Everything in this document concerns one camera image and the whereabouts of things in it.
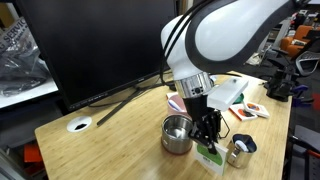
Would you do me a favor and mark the grey office chair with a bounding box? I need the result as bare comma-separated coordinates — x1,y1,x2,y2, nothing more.
295,51,320,76

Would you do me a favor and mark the orange armchair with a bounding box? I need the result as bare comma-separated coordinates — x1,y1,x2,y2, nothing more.
280,25,312,57

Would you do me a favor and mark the small steel pitcher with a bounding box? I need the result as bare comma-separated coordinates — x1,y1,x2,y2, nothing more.
226,134,257,169

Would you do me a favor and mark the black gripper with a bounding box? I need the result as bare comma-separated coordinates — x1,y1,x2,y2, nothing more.
184,95,220,154

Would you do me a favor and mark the stainless steel pot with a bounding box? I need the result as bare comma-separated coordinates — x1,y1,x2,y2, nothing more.
161,115,193,155

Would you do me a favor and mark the white desk cable grommet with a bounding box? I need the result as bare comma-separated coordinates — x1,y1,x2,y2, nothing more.
66,116,92,133

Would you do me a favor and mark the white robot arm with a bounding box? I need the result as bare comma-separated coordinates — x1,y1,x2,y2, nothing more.
161,0,310,154

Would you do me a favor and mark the pink plastic cup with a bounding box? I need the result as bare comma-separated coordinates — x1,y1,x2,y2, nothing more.
167,94,189,117

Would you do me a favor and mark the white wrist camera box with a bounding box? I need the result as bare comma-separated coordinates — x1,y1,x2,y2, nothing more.
207,77,248,111

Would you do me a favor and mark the black clamp mount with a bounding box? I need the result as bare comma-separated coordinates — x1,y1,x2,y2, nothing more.
264,61,299,102

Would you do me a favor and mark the large black computer monitor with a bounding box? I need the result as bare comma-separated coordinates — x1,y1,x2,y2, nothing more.
16,0,177,110

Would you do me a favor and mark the green round plate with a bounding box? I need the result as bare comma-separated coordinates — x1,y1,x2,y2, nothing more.
233,93,244,104

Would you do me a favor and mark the black monitor stand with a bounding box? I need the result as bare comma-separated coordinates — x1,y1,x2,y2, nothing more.
96,81,175,127

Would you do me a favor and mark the black wire rack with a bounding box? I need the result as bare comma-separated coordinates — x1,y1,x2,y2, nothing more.
218,117,230,139

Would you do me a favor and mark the black plastic bag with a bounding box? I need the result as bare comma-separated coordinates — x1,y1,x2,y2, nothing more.
0,46,50,97

